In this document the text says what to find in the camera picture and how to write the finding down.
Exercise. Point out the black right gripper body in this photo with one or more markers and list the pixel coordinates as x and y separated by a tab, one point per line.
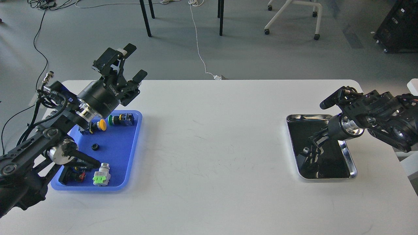
340	127

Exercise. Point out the black equipment case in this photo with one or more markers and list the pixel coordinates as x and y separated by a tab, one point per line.
398	32

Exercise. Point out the small black gear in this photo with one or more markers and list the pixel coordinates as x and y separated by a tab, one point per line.
95	147

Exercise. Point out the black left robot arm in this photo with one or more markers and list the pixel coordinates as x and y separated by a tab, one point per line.
27	169

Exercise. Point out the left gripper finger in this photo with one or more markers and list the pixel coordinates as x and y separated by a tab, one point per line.
132	86
112	61

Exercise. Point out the blue plastic tray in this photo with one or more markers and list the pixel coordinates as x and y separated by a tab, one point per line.
117	147

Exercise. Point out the shiny metal tray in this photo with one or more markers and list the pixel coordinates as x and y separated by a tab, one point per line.
331	161

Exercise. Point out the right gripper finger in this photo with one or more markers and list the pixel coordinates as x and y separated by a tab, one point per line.
316	150
319	137

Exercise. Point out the green knob black switch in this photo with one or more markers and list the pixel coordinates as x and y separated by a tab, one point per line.
124	119

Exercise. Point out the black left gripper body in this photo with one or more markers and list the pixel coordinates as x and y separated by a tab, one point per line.
104	98

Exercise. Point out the green and grey push button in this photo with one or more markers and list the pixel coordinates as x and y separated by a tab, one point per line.
102	176

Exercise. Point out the black and red switch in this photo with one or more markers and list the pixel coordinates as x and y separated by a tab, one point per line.
76	174

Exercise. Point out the white object at edge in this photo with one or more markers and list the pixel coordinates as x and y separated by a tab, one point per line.
412	85

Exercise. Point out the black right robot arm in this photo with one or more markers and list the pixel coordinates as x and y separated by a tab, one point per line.
391	119

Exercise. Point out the yellow push button switch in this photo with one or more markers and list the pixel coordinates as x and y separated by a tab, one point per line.
93	127

